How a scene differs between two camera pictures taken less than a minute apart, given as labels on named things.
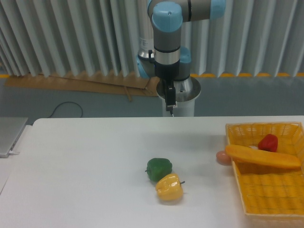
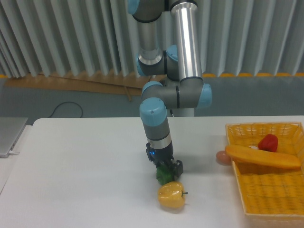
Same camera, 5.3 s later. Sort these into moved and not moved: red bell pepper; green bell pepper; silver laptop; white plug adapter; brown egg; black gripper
Moved: green bell pepper; black gripper
Not moved: brown egg; silver laptop; red bell pepper; white plug adapter
